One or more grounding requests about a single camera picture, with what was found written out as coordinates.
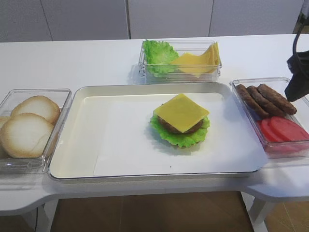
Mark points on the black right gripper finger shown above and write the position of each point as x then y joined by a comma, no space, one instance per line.
297,88

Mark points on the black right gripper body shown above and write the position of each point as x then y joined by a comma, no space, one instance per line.
299,63

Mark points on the yellow cheese slice stack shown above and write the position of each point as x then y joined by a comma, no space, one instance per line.
197,65

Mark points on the lettuce leaf under patty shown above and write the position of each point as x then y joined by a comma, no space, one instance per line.
181,140

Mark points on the cooked patty on lettuce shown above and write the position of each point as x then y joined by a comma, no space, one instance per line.
173,130

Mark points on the clear lettuce and cheese container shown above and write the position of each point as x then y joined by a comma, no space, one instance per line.
181,47

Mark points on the lettuce leaves in container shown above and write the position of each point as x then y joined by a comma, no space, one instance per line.
159,55

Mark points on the right patty in container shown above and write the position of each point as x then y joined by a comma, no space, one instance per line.
277,99

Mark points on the clear patty and tomato container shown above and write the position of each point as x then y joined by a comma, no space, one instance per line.
285,149

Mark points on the front tomato slice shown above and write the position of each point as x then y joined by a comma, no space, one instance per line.
287,129

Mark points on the tomato slice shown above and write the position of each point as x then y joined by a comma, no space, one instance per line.
269,134
287,129

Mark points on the left patty in container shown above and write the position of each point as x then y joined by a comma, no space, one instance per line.
248,99

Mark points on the back tomato slice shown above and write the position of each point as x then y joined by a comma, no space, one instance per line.
269,134

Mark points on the white table leg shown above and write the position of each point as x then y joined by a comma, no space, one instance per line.
45,216
257,210

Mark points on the white paper sheet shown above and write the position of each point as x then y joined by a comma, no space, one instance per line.
130,146

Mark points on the cream metal tray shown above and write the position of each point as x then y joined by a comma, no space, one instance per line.
78,146

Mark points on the back bun half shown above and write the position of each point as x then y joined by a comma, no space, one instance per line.
39,105

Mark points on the bun half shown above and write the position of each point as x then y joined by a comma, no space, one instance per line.
3,120
39,105
25,135

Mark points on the front bun half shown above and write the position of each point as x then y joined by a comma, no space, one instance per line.
25,135

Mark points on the left white table leg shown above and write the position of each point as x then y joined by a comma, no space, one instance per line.
45,216

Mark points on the left bun half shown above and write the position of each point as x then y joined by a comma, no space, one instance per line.
3,120

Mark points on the clear plastic bun container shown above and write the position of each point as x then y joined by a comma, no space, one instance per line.
10,165

